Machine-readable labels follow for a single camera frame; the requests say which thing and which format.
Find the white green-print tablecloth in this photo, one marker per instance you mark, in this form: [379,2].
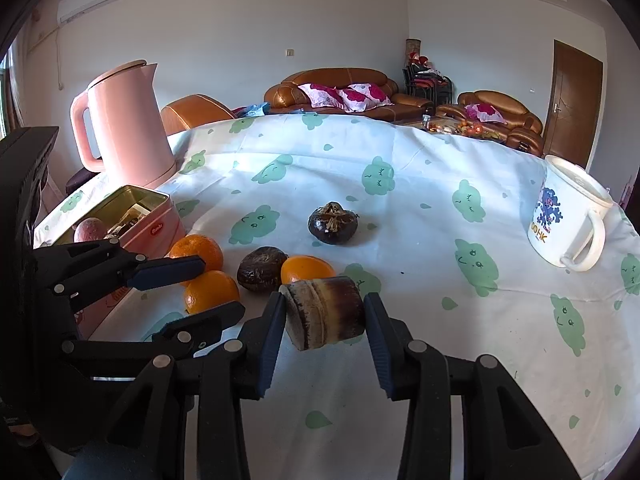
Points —
[425,260]

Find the pink electric kettle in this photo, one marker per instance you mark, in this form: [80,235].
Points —
[130,125]

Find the brown wooden door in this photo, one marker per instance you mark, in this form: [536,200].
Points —
[572,105]

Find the dark round stool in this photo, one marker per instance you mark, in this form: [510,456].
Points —
[80,181]

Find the white printed mug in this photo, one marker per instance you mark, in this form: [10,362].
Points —
[560,215]

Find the stacked dark chairs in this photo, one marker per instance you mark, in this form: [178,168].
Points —
[430,85]

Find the brown leather long sofa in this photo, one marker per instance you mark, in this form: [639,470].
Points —
[285,92]

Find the blue plaid cloth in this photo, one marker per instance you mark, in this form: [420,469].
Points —
[252,110]

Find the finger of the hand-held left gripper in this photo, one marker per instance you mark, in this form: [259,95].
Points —
[220,317]
[170,271]

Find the pink floral pillow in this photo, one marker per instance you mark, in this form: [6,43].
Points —
[365,96]
[484,113]
[322,96]

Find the red plush toys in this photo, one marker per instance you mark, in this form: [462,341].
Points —
[419,60]

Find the mandarin orange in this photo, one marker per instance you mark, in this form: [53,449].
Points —
[212,290]
[197,249]
[305,269]

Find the brown leather armchair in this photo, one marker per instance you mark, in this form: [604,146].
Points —
[520,120]
[192,112]

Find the dark purple mangosteen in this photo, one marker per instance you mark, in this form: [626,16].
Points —
[332,225]
[261,269]

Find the tall patterned vase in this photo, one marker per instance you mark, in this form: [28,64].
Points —
[412,50]

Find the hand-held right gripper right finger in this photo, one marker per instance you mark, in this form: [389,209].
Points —
[380,345]

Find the pink tin box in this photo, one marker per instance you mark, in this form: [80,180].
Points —
[157,225]

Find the printed paper sheet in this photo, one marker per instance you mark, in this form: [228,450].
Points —
[136,212]

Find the heap of orange fruits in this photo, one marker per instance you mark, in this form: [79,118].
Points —
[475,129]

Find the wooden coffee table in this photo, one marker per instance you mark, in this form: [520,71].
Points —
[425,122]

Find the purple passion fruit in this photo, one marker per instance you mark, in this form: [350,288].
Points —
[90,230]

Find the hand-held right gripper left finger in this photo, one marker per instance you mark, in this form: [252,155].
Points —
[272,345]

